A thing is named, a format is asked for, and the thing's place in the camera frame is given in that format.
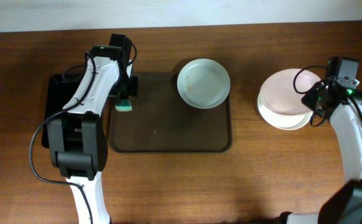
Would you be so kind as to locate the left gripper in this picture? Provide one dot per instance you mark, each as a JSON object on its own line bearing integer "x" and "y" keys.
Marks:
{"x": 134, "y": 88}

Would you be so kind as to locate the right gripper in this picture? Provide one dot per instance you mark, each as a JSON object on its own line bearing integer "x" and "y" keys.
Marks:
{"x": 306, "y": 99}

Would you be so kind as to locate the green yellow sponge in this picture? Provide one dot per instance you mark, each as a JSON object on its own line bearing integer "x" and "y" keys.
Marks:
{"x": 123, "y": 105}

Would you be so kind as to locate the white plate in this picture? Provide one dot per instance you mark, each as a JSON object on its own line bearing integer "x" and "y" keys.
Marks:
{"x": 278, "y": 95}
{"x": 282, "y": 121}

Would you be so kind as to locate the pale blue plate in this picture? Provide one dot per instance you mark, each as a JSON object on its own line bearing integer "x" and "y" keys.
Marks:
{"x": 203, "y": 83}

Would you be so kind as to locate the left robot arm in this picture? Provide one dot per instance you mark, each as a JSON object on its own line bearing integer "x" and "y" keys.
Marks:
{"x": 78, "y": 146}

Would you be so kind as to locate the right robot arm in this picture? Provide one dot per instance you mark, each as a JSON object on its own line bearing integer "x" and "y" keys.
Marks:
{"x": 346, "y": 205}

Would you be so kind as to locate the brown serving tray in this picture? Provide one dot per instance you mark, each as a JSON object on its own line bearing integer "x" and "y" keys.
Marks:
{"x": 160, "y": 121}

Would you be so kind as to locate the black plastic tray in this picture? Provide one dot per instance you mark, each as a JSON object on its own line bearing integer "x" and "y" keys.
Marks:
{"x": 59, "y": 94}

